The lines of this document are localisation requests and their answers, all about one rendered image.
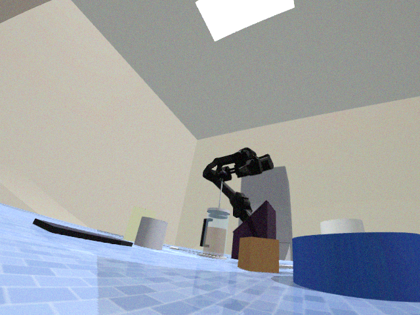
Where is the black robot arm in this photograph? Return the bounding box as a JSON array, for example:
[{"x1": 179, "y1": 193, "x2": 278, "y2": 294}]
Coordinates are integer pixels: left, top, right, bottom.
[{"x1": 203, "y1": 147, "x2": 274, "y2": 222}]

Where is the white rectangular block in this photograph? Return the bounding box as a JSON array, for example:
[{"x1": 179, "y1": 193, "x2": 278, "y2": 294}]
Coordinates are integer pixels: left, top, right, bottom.
[{"x1": 123, "y1": 206, "x2": 157, "y2": 242}]

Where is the brown cardboard box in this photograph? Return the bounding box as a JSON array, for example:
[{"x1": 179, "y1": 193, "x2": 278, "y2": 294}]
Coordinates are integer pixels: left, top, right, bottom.
[{"x1": 238, "y1": 237, "x2": 280, "y2": 273}]

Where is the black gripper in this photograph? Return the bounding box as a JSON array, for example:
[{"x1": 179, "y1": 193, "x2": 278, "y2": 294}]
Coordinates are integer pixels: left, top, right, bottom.
[{"x1": 219, "y1": 158, "x2": 263, "y2": 182}]

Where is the blue cylinder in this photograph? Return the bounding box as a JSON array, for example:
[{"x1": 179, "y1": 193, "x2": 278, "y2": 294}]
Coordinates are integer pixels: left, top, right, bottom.
[{"x1": 292, "y1": 232, "x2": 420, "y2": 302}]

